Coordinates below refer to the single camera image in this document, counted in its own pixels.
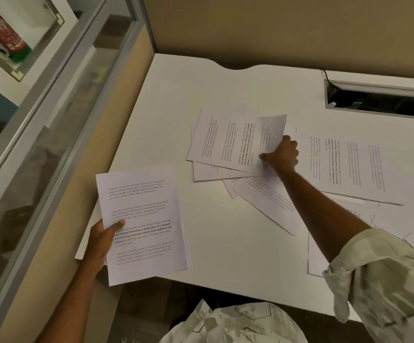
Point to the person's right hand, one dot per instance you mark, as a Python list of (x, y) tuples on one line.
[(283, 157)]

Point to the person's left hand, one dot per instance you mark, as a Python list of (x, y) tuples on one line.
[(98, 244)]

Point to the person's right thumb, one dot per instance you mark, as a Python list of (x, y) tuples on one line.
[(267, 157)]

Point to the person's left thumb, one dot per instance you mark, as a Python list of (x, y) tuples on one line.
[(116, 226)]

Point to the printed paper stack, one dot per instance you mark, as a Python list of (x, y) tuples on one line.
[(141, 221)]

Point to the printed paper sheet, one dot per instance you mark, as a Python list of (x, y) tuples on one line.
[(224, 142)]

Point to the person's right forearm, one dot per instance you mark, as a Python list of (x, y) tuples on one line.
[(321, 217)]

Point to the person's left forearm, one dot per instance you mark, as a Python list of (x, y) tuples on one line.
[(73, 303)]

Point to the scattered loose paper sheets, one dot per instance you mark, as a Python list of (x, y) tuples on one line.
[(353, 164)]

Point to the beige desk partition panel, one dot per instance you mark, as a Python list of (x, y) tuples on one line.
[(282, 28)]

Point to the patterned white shirt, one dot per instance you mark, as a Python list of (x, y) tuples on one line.
[(389, 285)]

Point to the white extinguisher cabinet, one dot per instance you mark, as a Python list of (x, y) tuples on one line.
[(46, 28)]

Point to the red fire extinguisher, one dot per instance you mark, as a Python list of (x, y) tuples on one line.
[(3, 32)]

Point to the glass partition with metal frame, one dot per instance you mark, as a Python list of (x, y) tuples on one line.
[(49, 114)]

